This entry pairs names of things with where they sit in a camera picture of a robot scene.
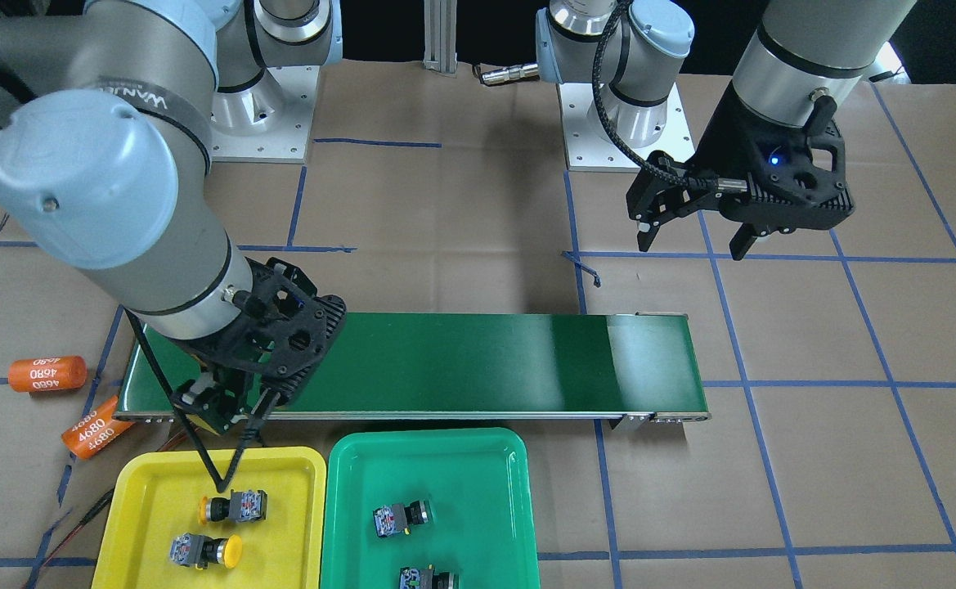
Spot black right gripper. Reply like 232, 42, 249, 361
171, 258, 347, 434

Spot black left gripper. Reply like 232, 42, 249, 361
625, 85, 855, 261

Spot green push button switch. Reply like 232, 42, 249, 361
372, 500, 432, 539
398, 565, 461, 589

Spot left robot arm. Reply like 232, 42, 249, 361
535, 1, 913, 260

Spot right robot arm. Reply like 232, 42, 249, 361
0, 1, 703, 434

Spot yellow plastic tray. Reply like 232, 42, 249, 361
92, 447, 325, 588

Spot green conveyor belt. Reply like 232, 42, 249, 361
147, 312, 710, 422

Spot green plastic tray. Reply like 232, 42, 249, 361
320, 426, 541, 588

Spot red and black wires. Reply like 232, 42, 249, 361
24, 425, 200, 589

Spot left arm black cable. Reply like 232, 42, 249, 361
592, 0, 748, 197

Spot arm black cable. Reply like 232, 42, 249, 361
592, 0, 748, 197
122, 307, 282, 494

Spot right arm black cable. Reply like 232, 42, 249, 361
122, 307, 282, 494

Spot aluminium frame post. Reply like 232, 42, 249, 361
422, 0, 458, 77

